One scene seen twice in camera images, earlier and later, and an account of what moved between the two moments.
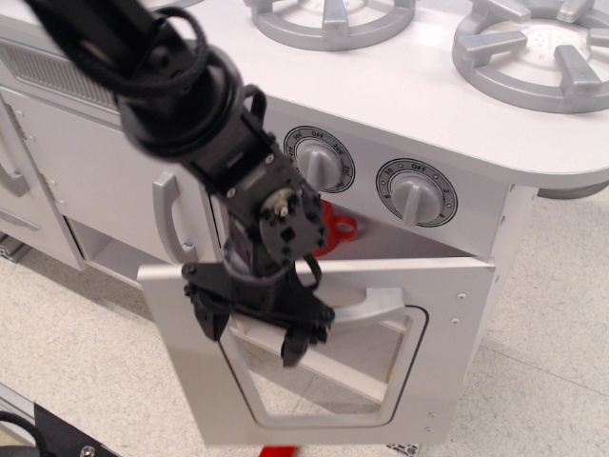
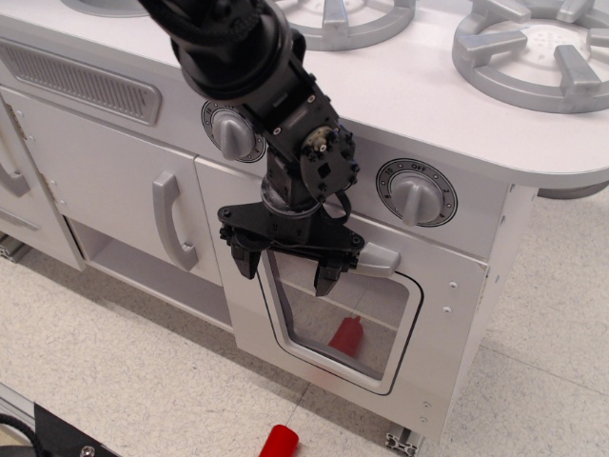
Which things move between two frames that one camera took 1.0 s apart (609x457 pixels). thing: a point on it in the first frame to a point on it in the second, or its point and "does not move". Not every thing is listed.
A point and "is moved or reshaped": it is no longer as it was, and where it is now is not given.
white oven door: (199, 399) is moved or reshaped
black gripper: (215, 293) to (315, 236)
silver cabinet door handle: (166, 189) does not move
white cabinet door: (103, 178) does not move
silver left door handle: (9, 179) does not move
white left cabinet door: (29, 210) does not move
